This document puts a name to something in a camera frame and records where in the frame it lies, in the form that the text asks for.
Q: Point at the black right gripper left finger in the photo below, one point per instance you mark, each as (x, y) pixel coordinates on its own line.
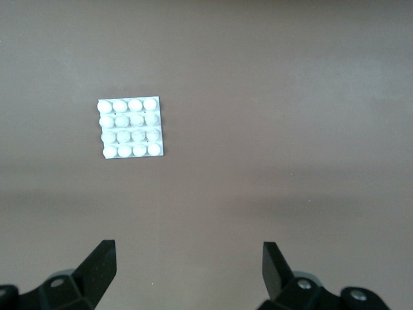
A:
(93, 277)

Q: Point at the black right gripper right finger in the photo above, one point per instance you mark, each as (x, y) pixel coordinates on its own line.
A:
(277, 277)

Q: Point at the white studded base plate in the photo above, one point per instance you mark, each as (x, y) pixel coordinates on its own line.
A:
(130, 127)

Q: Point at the brown table cover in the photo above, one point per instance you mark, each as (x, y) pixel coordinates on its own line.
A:
(258, 97)

